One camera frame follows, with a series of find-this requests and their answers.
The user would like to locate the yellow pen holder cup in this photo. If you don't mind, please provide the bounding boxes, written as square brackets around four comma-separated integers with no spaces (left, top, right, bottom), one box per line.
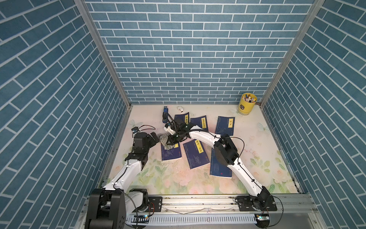
[237,93,257,115]

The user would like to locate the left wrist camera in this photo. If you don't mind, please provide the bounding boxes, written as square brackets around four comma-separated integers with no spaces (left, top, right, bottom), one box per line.
[131,127,140,135]

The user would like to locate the blue book Zhuangzi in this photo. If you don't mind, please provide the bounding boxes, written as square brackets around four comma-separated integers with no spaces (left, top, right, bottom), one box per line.
[215,116,235,136]

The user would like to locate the grey striped cleaning cloth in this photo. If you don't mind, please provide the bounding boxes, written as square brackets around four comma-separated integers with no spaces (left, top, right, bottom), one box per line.
[158,133,174,150]

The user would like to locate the blue book Tang poems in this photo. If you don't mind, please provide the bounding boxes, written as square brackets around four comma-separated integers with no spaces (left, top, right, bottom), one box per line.
[183,140,210,169]

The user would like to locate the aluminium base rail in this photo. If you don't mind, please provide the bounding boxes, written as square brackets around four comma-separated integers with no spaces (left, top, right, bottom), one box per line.
[76,190,325,229]

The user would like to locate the blue book Yuewei notes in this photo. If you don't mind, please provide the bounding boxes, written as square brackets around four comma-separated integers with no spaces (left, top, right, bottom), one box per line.
[190,115,209,131]

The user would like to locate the blue book Shijing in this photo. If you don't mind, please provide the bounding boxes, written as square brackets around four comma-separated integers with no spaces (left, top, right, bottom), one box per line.
[161,143,182,161]

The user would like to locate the blue black stapler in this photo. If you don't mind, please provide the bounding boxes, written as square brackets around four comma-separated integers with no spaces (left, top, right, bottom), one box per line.
[162,106,168,124]

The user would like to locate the blue book Mengxi notes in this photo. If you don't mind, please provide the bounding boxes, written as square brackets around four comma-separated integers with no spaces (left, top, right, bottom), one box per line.
[210,148,232,178]

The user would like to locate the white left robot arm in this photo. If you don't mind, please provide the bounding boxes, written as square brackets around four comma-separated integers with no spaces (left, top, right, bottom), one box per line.
[84,132,160,229]

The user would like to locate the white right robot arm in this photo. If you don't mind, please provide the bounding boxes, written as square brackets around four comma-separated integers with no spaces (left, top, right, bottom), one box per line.
[164,120,273,211]

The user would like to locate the blue book Hanfeizi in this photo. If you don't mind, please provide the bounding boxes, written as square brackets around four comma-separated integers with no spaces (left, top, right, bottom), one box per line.
[174,112,190,124]

